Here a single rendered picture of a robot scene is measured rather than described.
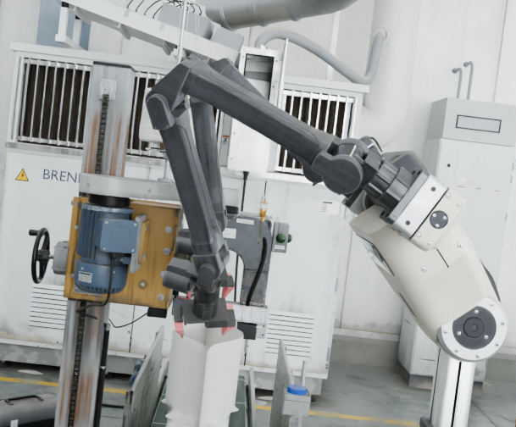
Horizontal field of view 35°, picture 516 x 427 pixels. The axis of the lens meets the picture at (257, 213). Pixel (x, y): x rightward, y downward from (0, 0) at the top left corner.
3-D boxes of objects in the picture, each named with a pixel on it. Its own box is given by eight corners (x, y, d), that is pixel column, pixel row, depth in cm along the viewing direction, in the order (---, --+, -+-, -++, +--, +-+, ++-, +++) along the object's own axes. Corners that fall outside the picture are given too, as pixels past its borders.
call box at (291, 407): (308, 417, 240) (311, 396, 239) (281, 413, 239) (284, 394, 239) (306, 408, 248) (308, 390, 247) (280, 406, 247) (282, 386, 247)
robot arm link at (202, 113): (205, 74, 209) (210, 73, 220) (183, 76, 209) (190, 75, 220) (225, 236, 216) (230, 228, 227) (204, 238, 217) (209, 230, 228)
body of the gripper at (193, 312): (181, 304, 190) (182, 285, 184) (224, 302, 192) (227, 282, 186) (184, 327, 185) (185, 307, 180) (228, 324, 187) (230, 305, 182)
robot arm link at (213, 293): (215, 292, 176) (224, 274, 180) (186, 282, 178) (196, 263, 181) (213, 311, 182) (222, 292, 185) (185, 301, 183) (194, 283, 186)
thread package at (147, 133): (193, 150, 228) (200, 88, 227) (134, 142, 227) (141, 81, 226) (196, 151, 244) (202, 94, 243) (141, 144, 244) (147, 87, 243)
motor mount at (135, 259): (138, 274, 230) (145, 218, 229) (115, 272, 229) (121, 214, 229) (149, 262, 258) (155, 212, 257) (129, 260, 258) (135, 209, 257)
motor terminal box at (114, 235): (134, 262, 226) (139, 221, 225) (99, 260, 222) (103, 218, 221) (126, 258, 233) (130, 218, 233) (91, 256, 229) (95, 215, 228)
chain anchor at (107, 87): (113, 100, 249) (115, 79, 249) (97, 97, 249) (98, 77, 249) (114, 100, 252) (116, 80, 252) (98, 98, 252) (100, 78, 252)
